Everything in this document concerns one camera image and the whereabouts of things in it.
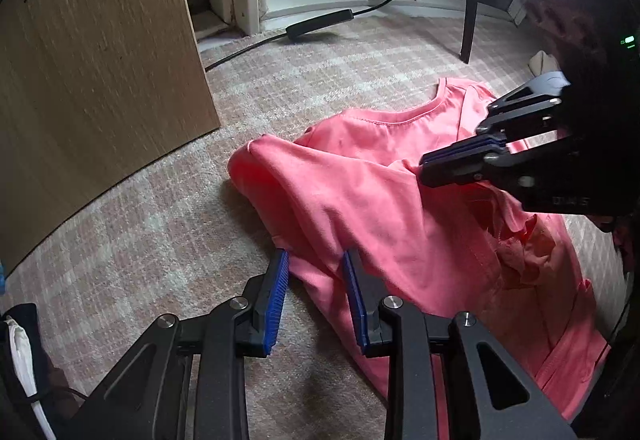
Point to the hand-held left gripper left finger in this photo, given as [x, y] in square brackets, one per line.
[277, 300]

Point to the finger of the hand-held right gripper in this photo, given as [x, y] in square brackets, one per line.
[450, 176]
[460, 150]

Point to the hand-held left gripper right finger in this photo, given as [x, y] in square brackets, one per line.
[356, 305]

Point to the pink t-shirt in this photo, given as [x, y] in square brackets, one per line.
[375, 180]

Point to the person's right hand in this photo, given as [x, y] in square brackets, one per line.
[627, 237]

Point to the cream cloth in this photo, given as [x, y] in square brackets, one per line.
[542, 62]

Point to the plaid mat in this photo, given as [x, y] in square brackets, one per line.
[150, 230]

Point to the dark navy garment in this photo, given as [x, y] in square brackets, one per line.
[25, 315]

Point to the white shirt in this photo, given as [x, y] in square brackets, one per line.
[20, 355]

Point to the wooden board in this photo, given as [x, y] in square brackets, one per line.
[100, 69]

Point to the white wall socket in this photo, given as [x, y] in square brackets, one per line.
[517, 12]

